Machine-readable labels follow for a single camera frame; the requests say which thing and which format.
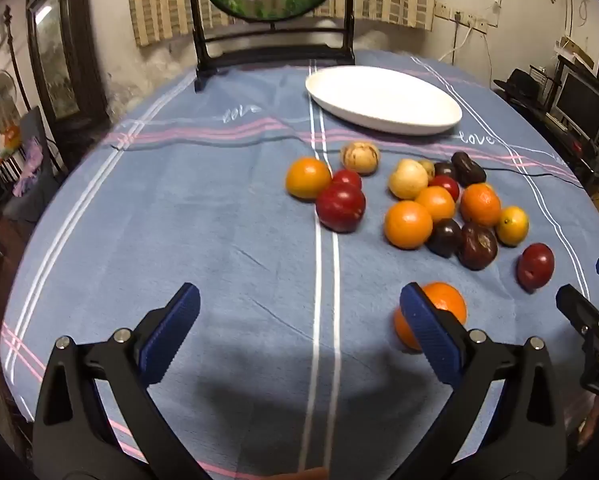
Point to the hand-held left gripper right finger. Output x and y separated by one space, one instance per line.
432 335

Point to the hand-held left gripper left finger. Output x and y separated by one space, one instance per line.
172 330

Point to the dark red plum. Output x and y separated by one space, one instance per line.
340 207
535 266

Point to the dark purple plum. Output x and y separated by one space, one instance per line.
443 237
444 168
478 246

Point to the yellowish orange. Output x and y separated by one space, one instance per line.
512 225

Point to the deep orange tangerine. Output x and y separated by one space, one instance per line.
481 204

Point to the tan round fruit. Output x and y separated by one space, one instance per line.
408 178

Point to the small tan kiwi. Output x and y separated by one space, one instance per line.
428 167

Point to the dark brown elongated fruit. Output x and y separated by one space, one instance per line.
468 167

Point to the striped pepino melon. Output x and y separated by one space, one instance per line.
361 157

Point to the white oval plate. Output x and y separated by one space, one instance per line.
379 95

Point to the person's right hand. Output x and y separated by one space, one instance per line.
593 425

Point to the blue striped tablecloth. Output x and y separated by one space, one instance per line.
204 240

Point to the computer monitor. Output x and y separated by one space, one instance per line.
579 105

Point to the black hat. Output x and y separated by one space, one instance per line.
522 85

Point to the purple cloth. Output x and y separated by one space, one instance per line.
31 167

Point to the cardboard box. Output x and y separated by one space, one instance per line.
574 49

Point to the standing fan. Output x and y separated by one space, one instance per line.
1 92

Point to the dark wooden cabinet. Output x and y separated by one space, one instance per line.
59 60

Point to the wall power outlets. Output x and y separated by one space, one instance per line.
457 14

